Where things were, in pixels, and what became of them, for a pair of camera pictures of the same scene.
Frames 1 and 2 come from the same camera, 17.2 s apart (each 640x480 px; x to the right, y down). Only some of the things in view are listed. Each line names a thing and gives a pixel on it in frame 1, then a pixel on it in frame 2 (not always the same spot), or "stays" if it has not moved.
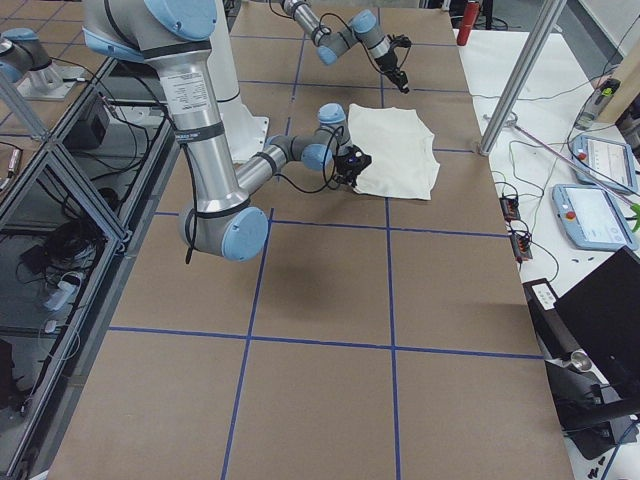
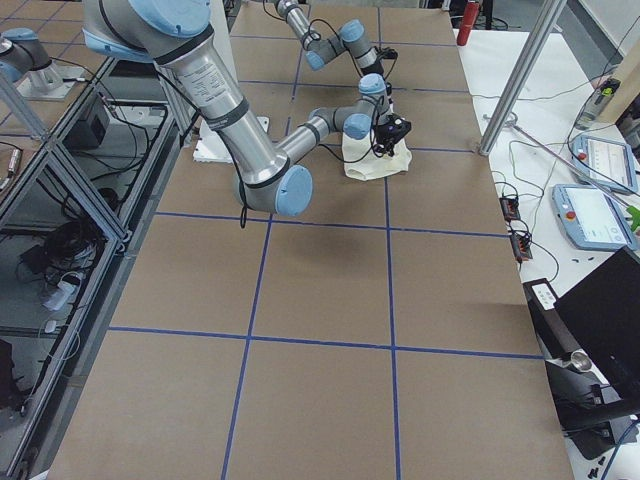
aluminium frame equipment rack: [75, 206] stays
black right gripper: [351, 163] -> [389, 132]
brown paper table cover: [370, 338] stays
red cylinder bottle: [470, 16] stays
